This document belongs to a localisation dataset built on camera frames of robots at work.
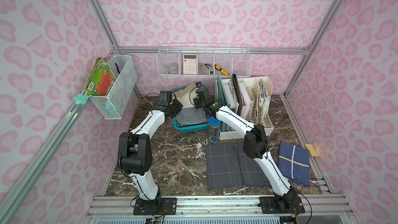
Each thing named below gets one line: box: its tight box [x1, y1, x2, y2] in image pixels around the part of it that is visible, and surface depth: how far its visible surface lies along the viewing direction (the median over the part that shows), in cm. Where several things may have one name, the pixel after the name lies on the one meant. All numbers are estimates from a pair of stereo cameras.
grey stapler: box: [199, 63, 214, 75], surface depth 100 cm
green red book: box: [83, 57, 117, 96], surface depth 73 cm
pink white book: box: [238, 80, 252, 120], surface depth 84 cm
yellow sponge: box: [304, 143, 319, 158], surface depth 96 cm
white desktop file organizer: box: [214, 76, 275, 141], surface depth 90 cm
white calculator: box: [182, 53, 198, 75], surface depth 97 cm
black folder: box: [231, 73, 244, 119], surface depth 84 cm
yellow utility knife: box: [214, 64, 230, 76], surface depth 100 cm
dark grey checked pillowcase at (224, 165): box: [205, 143, 245, 189], surface depth 86 cm
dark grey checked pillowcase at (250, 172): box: [236, 143, 272, 188], surface depth 80 cm
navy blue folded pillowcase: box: [277, 141, 311, 187], surface depth 87 cm
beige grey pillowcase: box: [173, 83, 209, 125], surface depth 95 cm
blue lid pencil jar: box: [208, 116, 221, 144], surface depth 85 cm
